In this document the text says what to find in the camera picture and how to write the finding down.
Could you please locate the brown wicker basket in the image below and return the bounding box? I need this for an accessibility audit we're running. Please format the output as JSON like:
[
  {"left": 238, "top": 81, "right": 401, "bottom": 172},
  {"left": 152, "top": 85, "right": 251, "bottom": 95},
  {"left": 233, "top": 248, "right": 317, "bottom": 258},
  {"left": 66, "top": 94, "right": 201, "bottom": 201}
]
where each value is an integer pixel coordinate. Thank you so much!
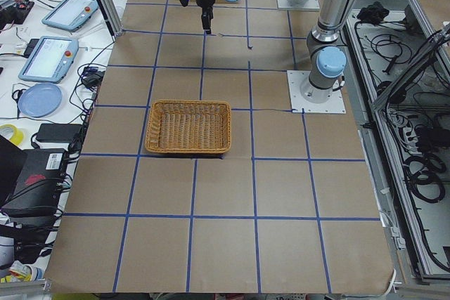
[{"left": 145, "top": 100, "right": 231, "bottom": 155}]

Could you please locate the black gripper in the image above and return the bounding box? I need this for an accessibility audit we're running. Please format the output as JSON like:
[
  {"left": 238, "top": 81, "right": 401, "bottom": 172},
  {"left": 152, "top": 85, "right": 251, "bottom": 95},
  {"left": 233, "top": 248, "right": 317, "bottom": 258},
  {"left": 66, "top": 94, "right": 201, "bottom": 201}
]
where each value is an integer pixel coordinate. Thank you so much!
[{"left": 196, "top": 0, "right": 215, "bottom": 34}]

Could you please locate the black power adapter brick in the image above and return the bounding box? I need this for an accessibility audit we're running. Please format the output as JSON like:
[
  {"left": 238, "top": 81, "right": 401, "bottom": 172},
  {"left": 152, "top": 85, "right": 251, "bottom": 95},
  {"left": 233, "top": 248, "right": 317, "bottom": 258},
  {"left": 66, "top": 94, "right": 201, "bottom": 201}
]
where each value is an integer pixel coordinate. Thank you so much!
[{"left": 36, "top": 123, "right": 82, "bottom": 143}]

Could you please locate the black computer box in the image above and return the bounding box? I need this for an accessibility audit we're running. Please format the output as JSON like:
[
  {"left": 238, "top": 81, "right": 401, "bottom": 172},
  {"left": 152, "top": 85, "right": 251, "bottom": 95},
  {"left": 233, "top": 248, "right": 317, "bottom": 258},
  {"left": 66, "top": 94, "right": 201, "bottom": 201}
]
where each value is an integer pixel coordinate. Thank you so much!
[{"left": 1, "top": 148, "right": 67, "bottom": 218}]

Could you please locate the lower teach pendant tablet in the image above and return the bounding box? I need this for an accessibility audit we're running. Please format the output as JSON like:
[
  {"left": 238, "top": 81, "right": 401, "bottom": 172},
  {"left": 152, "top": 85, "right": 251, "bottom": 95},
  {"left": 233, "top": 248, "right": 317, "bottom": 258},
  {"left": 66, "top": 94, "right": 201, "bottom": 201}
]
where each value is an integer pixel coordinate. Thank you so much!
[{"left": 18, "top": 36, "right": 79, "bottom": 84}]

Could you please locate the upper teach pendant tablet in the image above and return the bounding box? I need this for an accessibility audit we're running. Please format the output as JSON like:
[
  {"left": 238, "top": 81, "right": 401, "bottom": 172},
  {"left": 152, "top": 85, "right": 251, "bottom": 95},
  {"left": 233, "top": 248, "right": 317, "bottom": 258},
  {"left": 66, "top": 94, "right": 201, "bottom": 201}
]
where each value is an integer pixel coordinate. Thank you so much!
[{"left": 41, "top": 0, "right": 98, "bottom": 32}]

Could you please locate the yellow tape roll on desk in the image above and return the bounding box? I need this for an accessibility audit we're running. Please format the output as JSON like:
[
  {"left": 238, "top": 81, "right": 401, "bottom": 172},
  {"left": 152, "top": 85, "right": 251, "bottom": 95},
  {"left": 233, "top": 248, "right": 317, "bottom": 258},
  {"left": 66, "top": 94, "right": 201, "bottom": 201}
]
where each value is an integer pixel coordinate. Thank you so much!
[{"left": 0, "top": 124, "right": 24, "bottom": 146}]

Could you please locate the teach pendant tablet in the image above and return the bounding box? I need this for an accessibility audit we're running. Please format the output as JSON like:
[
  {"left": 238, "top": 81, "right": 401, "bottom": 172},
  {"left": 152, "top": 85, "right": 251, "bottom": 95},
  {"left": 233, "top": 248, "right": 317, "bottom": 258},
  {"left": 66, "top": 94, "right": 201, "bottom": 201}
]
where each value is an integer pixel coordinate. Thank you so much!
[
  {"left": 41, "top": 0, "right": 98, "bottom": 32},
  {"left": 18, "top": 36, "right": 79, "bottom": 84}
]

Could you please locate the blue plastic plate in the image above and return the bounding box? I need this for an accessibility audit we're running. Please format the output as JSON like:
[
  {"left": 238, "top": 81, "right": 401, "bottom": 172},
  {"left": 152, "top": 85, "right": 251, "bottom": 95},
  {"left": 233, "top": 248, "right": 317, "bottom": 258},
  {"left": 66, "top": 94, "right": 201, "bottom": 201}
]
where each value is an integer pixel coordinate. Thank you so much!
[{"left": 18, "top": 83, "right": 63, "bottom": 117}]

